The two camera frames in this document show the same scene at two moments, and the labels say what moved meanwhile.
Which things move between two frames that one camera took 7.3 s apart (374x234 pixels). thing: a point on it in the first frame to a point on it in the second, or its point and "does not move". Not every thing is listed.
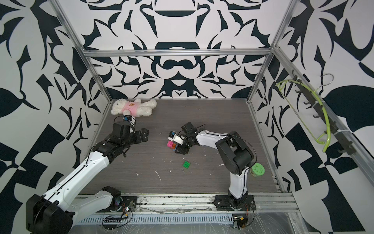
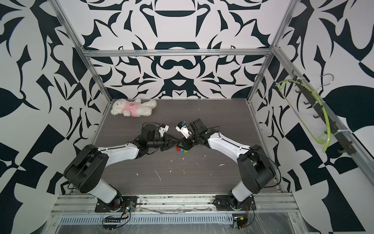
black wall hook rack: (347, 147) does not move
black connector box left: (111, 220) does not move
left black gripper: (145, 135) to (168, 143)
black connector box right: (241, 221) does not move
